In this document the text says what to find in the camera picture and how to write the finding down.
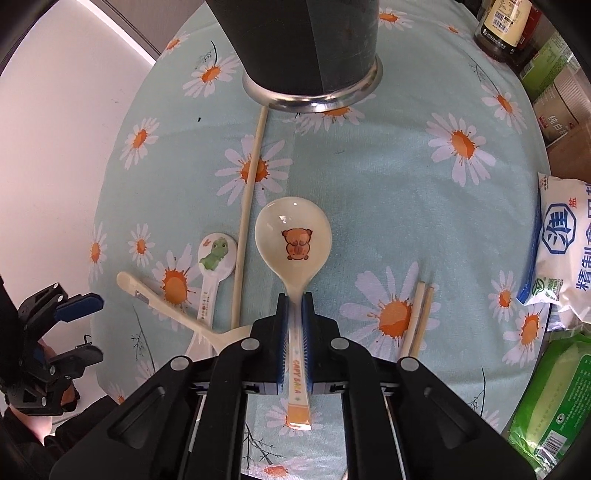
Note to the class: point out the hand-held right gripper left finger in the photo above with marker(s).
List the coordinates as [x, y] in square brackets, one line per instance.
[282, 341]

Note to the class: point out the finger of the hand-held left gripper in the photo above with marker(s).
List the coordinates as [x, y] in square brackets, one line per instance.
[78, 360]
[81, 307]

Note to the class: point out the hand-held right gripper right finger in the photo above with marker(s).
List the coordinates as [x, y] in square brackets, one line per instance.
[307, 341]

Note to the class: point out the plain cream spoon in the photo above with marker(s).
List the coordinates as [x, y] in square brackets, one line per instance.
[157, 309]

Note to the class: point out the cream spoon brown animal print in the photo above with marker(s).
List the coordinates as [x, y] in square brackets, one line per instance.
[293, 240]

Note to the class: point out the white spoon green dinosaur print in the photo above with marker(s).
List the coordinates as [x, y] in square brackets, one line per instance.
[217, 251]

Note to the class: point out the black cylindrical utensil holder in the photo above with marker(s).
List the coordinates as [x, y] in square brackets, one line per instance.
[300, 41]

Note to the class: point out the person's left forearm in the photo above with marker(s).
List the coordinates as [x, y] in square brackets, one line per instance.
[87, 429]

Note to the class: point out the person's left hand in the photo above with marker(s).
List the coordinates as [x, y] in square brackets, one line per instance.
[27, 427]

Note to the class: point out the daisy print blue tablecloth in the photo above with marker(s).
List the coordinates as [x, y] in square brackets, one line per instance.
[392, 207]

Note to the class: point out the green sugar bag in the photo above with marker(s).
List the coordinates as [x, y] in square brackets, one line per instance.
[558, 401]

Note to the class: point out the white and blue salt bag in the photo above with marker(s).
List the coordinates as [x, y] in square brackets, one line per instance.
[563, 240]

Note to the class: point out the white plastic jar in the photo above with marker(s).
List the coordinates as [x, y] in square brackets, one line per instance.
[558, 110]

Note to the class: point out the soy sauce bottle beige label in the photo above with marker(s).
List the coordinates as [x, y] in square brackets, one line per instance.
[501, 27]

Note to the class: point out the clear bottle green label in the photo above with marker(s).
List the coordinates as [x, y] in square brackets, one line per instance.
[549, 60]

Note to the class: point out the dark glass bottle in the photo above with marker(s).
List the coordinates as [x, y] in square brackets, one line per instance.
[531, 32]

